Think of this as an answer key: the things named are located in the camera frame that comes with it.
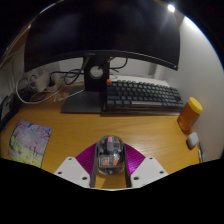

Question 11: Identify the black cable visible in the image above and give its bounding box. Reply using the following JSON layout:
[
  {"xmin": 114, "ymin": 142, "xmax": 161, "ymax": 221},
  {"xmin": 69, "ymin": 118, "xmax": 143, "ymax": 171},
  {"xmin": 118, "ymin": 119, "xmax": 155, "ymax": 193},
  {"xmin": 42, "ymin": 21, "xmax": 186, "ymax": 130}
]
[{"xmin": 49, "ymin": 68, "xmax": 85, "ymax": 86}]

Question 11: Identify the flower landscape print mouse pad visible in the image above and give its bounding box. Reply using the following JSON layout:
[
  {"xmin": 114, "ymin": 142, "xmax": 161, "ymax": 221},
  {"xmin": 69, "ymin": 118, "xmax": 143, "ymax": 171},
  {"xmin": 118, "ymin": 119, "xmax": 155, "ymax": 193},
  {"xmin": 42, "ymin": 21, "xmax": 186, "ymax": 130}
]
[{"xmin": 7, "ymin": 119, "xmax": 53, "ymax": 169}]

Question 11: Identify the dark pen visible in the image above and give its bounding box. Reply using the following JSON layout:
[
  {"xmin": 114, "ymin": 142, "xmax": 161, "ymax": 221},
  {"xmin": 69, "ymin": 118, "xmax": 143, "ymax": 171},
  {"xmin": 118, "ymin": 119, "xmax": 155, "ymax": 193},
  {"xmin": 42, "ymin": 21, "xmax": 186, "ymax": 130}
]
[{"xmin": 198, "ymin": 142, "xmax": 206, "ymax": 163}]

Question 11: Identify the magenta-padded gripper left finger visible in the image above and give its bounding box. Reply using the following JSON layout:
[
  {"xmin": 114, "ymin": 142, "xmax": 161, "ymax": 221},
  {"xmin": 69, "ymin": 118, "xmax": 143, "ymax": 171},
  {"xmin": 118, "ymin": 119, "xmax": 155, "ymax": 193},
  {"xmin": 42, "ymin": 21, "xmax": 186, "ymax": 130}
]
[{"xmin": 53, "ymin": 143, "xmax": 99, "ymax": 189}]

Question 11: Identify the small grey earbuds case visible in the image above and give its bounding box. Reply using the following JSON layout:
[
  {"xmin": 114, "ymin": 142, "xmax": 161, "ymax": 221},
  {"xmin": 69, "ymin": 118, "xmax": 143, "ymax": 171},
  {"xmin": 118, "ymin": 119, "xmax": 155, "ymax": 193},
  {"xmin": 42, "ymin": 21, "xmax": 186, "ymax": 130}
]
[{"xmin": 186, "ymin": 131, "xmax": 200, "ymax": 150}]

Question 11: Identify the black curved computer monitor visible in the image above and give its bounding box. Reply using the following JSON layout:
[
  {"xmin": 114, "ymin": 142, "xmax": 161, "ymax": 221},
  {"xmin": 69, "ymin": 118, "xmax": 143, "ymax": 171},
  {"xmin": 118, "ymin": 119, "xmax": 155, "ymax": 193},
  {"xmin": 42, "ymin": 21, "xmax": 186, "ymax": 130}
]
[{"xmin": 23, "ymin": 0, "xmax": 182, "ymax": 114}]

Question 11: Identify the white wall lamp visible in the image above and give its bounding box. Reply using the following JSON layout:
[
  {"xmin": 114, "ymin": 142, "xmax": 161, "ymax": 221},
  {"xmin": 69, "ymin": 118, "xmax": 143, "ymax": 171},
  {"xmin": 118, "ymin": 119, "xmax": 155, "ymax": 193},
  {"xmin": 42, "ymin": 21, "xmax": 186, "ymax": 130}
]
[{"xmin": 166, "ymin": 3, "xmax": 177, "ymax": 14}]

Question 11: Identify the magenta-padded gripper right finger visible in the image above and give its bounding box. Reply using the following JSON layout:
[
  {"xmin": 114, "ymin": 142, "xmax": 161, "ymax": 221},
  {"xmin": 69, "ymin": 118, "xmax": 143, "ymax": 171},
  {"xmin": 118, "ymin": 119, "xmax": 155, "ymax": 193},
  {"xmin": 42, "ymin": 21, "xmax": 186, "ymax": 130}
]
[{"xmin": 123, "ymin": 143, "xmax": 169, "ymax": 189}]

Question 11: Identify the transparent computer mouse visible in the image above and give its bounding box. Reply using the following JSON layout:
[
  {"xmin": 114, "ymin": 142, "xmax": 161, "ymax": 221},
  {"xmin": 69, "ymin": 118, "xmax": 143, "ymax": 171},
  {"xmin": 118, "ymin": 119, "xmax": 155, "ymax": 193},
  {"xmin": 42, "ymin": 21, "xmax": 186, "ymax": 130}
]
[{"xmin": 95, "ymin": 134, "xmax": 126, "ymax": 177}]

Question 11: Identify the black mechanical keyboard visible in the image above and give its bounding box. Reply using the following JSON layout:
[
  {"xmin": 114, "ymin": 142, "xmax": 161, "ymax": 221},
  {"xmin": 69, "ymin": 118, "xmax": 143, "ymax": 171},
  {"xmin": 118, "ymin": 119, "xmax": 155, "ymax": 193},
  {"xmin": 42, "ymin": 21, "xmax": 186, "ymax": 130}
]
[{"xmin": 105, "ymin": 79, "xmax": 185, "ymax": 113}]

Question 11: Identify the white power strip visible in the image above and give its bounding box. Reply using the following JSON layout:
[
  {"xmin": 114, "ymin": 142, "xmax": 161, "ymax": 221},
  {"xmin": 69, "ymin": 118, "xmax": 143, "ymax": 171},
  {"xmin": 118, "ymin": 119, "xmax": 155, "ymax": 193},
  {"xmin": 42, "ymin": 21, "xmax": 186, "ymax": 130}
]
[{"xmin": 33, "ymin": 72, "xmax": 63, "ymax": 93}]

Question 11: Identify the orange jar with yellow lid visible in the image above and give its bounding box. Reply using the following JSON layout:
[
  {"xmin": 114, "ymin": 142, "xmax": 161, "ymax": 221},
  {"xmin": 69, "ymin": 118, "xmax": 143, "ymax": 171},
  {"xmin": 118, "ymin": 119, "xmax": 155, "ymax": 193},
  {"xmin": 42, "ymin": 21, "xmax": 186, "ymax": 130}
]
[{"xmin": 176, "ymin": 96, "xmax": 203, "ymax": 132}]

